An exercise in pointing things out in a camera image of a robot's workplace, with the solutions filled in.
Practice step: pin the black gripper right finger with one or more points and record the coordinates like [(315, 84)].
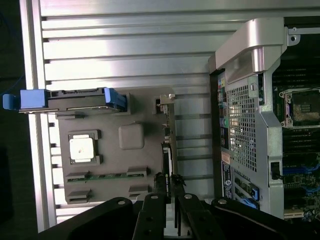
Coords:
[(195, 217)]

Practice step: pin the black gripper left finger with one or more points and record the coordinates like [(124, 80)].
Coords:
[(150, 215)]

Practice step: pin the green RAM stick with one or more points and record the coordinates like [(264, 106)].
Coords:
[(110, 176)]

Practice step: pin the grey parts rack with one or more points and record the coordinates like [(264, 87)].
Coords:
[(112, 160)]

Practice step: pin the silver CPU chip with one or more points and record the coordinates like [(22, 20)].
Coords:
[(82, 148)]

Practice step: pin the open black PC case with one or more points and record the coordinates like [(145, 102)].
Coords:
[(250, 125)]

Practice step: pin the green motherboard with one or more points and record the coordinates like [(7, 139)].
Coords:
[(300, 180)]

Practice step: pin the blue expansion slot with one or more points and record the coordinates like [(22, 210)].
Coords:
[(312, 167)]

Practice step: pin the hard disk in blue carrier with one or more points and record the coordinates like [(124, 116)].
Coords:
[(75, 101)]

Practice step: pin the CPU socket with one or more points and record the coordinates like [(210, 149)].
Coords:
[(305, 107)]

